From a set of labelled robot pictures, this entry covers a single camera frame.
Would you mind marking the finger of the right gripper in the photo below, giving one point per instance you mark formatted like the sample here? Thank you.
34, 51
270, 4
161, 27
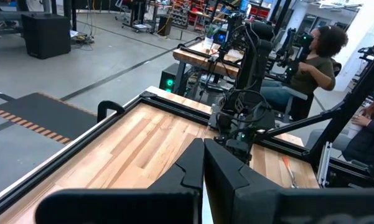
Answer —
234, 151
246, 154

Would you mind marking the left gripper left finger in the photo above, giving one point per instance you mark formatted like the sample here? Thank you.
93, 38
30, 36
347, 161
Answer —
168, 199

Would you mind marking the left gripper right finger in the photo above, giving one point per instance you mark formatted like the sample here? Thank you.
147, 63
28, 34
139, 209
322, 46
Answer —
236, 193

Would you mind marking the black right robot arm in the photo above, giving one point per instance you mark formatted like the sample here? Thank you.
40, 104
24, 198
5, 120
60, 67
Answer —
255, 62

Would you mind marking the black background robot arm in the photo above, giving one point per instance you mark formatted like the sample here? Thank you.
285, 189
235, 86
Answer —
302, 46

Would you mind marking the grey office chair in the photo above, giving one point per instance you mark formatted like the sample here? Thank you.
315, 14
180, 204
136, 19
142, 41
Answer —
295, 93

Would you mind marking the person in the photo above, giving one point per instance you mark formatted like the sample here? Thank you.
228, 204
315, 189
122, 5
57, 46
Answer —
314, 71
370, 140

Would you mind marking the wooden workbench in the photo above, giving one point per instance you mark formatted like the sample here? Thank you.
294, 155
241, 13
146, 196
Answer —
199, 57

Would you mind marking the white pot with plant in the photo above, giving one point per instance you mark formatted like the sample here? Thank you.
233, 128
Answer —
209, 43

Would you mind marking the black green-lit computer tower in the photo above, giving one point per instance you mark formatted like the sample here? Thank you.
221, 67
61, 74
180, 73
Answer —
168, 76

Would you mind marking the shelf with red bins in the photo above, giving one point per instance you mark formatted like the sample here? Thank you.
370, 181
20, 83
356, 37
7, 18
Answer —
186, 12

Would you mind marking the black striped-edge floor mat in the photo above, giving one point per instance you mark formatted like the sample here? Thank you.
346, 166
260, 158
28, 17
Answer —
43, 115

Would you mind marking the black cabinet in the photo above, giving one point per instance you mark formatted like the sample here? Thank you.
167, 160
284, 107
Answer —
46, 35

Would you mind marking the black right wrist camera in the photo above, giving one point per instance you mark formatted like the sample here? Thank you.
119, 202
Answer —
242, 138

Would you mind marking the black aluminium table frame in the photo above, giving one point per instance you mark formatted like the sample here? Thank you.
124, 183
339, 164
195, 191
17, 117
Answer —
174, 105

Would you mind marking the silver aluminium bracket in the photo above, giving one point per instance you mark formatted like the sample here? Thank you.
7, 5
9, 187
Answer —
324, 163

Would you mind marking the black frame bracket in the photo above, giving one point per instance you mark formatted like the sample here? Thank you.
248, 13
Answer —
103, 107

